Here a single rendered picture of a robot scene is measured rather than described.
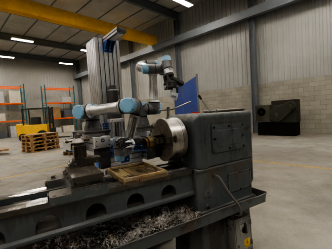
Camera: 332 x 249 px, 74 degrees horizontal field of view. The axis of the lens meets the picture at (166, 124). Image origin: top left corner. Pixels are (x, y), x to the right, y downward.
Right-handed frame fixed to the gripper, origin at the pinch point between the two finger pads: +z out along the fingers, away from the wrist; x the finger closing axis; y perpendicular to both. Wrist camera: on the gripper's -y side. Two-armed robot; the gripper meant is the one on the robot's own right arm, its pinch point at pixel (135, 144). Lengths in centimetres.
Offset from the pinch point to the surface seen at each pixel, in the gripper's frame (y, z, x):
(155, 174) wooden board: -6.6, 14.6, -19.1
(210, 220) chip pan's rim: -39, 26, -55
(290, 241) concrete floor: -138, 18, -110
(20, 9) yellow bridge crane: 78, -988, 507
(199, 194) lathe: -38, 17, -40
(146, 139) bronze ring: -9.2, -0.2, 1.9
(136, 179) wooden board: 6.5, 14.6, -19.1
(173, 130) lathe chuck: -24.2, 10.8, 6.8
